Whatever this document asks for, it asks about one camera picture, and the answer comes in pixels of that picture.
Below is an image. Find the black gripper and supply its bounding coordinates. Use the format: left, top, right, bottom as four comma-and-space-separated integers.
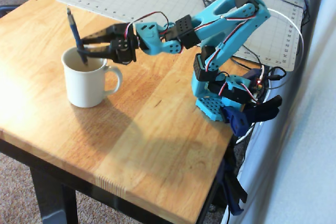
82, 23, 140, 66

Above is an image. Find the blue pen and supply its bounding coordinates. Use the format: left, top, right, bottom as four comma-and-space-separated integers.
66, 7, 89, 67

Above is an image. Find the cream ceramic mug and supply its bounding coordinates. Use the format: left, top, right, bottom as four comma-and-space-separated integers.
61, 46, 124, 109

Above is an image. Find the black chair part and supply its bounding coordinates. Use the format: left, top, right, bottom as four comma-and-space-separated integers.
0, 4, 21, 18

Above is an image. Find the blue and black clamp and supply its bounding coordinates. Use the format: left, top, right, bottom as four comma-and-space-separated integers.
212, 94, 284, 217

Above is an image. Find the black table frame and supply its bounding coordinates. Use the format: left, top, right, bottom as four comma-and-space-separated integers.
0, 138, 220, 224

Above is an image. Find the black power cable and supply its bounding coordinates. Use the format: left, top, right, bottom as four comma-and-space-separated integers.
230, 55, 287, 84

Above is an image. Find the white cable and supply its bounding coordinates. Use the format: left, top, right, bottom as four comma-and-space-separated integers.
234, 7, 306, 145

